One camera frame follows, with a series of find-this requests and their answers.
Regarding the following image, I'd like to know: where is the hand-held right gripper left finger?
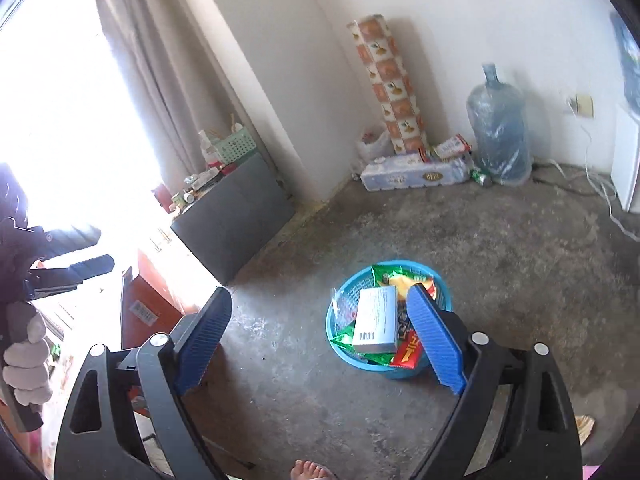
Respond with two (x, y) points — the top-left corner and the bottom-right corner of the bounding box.
(52, 286), (234, 480)

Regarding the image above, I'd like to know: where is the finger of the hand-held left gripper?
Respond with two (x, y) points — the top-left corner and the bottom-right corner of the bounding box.
(28, 254), (116, 301)
(34, 226), (103, 262)

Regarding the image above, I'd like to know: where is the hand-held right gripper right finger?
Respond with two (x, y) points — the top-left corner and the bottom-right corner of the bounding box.
(405, 282), (584, 480)

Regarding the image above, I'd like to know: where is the red snack packet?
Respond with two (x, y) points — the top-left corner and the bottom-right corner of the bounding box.
(389, 329), (427, 369)

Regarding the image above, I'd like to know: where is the yellow snack packet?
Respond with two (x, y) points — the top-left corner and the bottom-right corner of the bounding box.
(389, 270), (442, 312)

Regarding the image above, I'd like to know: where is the small white box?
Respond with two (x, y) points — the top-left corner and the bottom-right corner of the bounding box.
(351, 286), (401, 355)

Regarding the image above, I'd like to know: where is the blue plastic basket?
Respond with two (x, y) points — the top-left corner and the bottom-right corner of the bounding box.
(325, 259), (454, 381)

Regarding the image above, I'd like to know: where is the green snack bag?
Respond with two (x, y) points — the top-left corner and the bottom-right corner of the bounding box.
(372, 263), (417, 287)

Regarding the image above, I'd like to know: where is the green and white snack packet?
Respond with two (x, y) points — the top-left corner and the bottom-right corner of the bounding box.
(329, 324), (397, 367)

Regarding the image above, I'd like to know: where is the clear plastic cup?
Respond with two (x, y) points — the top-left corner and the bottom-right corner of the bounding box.
(332, 289), (362, 322)

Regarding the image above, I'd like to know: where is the person's left hand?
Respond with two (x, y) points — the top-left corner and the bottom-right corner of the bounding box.
(2, 311), (54, 407)

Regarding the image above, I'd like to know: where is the red-brown cardboard box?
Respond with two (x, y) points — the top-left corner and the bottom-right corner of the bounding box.
(119, 248), (202, 352)

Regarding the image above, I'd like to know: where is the black cabinet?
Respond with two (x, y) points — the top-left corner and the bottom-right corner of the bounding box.
(169, 152), (296, 286)

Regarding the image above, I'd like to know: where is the white detergent bottle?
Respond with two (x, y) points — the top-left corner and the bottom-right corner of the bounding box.
(198, 129), (219, 164)

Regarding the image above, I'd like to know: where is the person's bare foot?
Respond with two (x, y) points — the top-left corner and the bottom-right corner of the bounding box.
(289, 459), (337, 480)

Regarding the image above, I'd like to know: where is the tissue roll pack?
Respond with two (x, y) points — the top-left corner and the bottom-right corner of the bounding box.
(359, 152), (474, 192)

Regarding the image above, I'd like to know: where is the tan slipper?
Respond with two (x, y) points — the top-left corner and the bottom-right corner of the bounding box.
(574, 414), (597, 444)

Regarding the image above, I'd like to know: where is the green storage basket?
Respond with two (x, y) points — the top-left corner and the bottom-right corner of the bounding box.
(212, 127), (259, 167)

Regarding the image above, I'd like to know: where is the red and white carton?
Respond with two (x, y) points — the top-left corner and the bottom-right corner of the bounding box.
(432, 134), (472, 162)

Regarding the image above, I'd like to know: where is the beige curtain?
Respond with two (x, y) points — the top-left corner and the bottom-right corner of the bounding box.
(92, 0), (282, 197)

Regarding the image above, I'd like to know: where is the white plastic bag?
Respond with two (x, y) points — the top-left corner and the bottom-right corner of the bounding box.
(355, 127), (392, 164)

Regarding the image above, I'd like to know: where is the blue water jug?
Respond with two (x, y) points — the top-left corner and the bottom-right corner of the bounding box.
(465, 63), (534, 187)

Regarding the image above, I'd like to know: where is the patterned paper roll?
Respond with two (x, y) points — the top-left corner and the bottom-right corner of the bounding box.
(347, 13), (432, 157)

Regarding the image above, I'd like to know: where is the white appliance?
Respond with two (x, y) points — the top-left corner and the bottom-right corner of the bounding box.
(609, 102), (640, 214)

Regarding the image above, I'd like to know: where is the white cable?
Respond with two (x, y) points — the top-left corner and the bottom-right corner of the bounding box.
(546, 159), (640, 242)

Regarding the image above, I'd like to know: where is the wall socket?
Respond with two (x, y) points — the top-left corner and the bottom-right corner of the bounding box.
(569, 93), (596, 119)

